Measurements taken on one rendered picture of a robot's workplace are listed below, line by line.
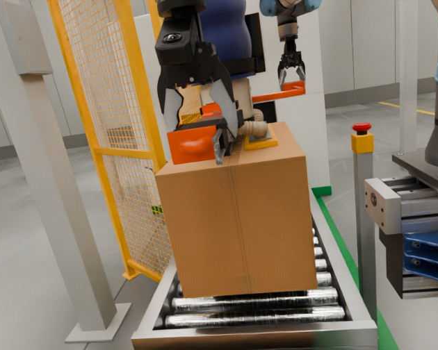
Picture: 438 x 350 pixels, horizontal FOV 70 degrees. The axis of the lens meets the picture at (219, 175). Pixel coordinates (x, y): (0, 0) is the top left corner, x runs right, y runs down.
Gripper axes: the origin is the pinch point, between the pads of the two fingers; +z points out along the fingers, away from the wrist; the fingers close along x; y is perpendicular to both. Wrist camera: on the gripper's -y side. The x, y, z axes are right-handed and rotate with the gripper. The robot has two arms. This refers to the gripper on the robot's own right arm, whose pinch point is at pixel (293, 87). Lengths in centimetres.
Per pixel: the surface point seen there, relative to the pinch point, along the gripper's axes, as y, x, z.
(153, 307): 52, -60, 62
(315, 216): -4, 5, 62
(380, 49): -815, 341, -14
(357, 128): 12.8, 21.4, 18.3
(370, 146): 13.7, 25.5, 26.0
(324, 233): 14, 5, 62
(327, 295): 46, -1, 67
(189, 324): 55, -48, 68
